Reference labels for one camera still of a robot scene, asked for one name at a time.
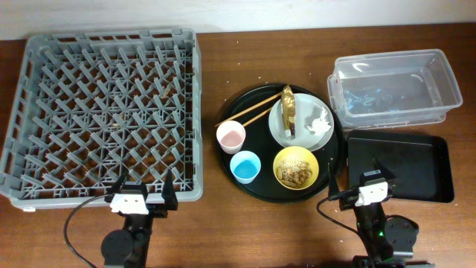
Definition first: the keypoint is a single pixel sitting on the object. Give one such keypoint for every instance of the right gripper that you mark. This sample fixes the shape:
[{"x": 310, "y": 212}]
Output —
[{"x": 390, "y": 176}]

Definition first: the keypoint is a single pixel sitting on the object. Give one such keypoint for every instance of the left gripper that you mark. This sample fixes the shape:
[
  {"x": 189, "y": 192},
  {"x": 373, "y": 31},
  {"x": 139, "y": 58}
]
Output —
[{"x": 169, "y": 196}]

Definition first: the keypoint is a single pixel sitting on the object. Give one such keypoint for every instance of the yellow bowl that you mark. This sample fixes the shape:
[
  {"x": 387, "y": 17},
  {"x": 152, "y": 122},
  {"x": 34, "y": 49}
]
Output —
[{"x": 295, "y": 152}]

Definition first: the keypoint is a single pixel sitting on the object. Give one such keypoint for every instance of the white tissue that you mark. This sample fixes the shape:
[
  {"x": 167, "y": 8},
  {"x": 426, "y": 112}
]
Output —
[{"x": 321, "y": 125}]

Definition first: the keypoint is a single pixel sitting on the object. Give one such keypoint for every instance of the food scraps of nuts and rice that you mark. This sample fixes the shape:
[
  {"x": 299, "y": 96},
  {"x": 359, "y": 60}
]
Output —
[{"x": 293, "y": 173}]

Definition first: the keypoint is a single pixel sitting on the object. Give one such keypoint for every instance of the grey round plate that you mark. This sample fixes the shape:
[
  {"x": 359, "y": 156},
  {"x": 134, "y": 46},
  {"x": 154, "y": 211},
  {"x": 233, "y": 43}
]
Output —
[{"x": 307, "y": 109}]

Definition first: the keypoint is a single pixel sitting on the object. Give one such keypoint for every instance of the pink plastic cup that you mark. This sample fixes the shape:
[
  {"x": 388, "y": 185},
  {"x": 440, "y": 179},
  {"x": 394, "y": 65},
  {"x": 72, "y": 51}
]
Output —
[{"x": 231, "y": 136}]

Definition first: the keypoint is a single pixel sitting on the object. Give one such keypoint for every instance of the blue plastic cup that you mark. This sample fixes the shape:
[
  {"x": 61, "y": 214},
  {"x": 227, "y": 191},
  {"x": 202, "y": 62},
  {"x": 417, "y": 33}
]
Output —
[{"x": 245, "y": 166}]

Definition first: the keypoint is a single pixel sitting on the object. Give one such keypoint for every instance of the gold foil wrapper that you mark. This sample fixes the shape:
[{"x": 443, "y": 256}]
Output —
[{"x": 288, "y": 112}]

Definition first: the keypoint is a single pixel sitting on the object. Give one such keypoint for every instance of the wooden chopstick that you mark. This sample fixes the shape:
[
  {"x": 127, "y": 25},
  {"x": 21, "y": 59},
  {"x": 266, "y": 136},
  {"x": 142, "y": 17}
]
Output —
[
  {"x": 255, "y": 118},
  {"x": 250, "y": 108}
]

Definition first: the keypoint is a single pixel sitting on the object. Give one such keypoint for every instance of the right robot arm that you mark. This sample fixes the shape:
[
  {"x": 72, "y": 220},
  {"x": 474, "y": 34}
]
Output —
[{"x": 388, "y": 238}]

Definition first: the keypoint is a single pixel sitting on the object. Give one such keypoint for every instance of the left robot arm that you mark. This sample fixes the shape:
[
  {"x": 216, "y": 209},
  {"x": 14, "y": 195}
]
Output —
[{"x": 128, "y": 247}]

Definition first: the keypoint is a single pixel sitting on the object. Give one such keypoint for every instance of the grey plastic dishwasher rack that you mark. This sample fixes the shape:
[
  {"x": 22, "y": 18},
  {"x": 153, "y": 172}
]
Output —
[{"x": 90, "y": 107}]

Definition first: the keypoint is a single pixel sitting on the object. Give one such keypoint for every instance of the black rectangular tray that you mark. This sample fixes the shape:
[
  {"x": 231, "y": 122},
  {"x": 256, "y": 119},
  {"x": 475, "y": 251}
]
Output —
[{"x": 420, "y": 163}]

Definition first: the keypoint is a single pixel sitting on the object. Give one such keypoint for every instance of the round black serving tray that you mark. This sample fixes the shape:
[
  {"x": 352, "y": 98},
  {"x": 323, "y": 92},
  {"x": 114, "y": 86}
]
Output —
[{"x": 259, "y": 141}]

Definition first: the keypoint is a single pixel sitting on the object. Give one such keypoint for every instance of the clear plastic bin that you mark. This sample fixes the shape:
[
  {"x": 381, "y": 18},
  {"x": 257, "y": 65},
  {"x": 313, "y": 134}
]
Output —
[{"x": 393, "y": 89}]

